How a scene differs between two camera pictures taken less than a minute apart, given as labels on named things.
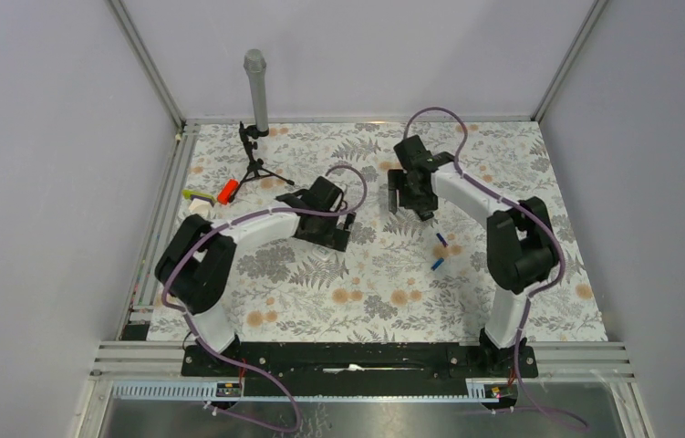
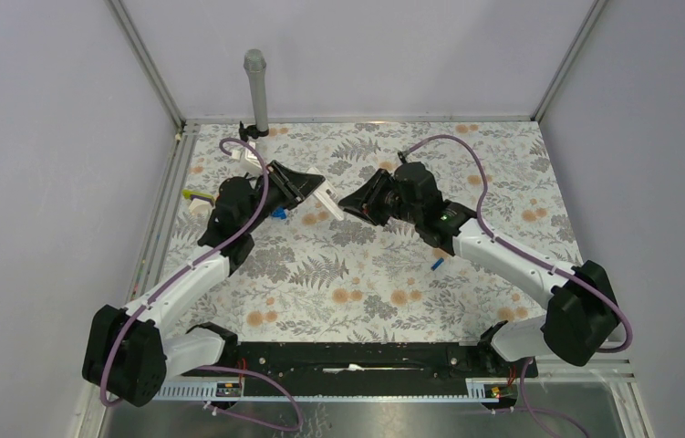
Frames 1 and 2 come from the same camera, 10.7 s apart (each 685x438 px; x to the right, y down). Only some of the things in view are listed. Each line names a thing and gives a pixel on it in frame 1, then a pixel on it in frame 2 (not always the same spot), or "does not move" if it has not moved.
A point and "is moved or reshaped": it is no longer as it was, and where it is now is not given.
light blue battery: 437,264 does not move
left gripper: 335,237 → 295,187
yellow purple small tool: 190,194 does not move
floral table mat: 404,281 does not move
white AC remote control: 322,252 is moved or reshaped
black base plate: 358,370 does not move
